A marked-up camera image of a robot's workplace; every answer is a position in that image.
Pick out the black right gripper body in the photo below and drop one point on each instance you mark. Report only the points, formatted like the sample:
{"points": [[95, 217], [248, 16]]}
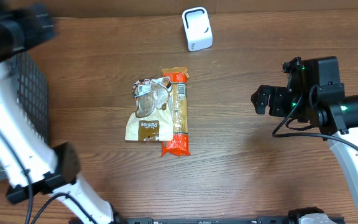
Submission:
{"points": [[283, 104]]}

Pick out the beige brown snack pouch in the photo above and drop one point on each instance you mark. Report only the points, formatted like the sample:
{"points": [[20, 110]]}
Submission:
{"points": [[151, 120]]}

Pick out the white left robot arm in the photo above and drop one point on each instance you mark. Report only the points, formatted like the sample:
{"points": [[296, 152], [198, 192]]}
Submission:
{"points": [[32, 166]]}

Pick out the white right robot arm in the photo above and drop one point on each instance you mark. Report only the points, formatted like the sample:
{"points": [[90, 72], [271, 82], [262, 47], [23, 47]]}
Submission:
{"points": [[314, 104]]}

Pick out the white barcode scanner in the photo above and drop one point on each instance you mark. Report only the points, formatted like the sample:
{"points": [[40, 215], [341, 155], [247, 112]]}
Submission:
{"points": [[197, 28]]}

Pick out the orange spaghetti pasta packet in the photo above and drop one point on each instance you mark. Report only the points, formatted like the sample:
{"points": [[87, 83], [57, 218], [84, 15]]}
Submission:
{"points": [[179, 145]]}

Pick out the grey plastic mesh basket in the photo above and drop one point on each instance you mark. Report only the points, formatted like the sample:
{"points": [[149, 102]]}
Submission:
{"points": [[32, 91]]}

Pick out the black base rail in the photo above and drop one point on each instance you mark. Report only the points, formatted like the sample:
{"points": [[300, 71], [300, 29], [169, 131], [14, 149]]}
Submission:
{"points": [[258, 220]]}

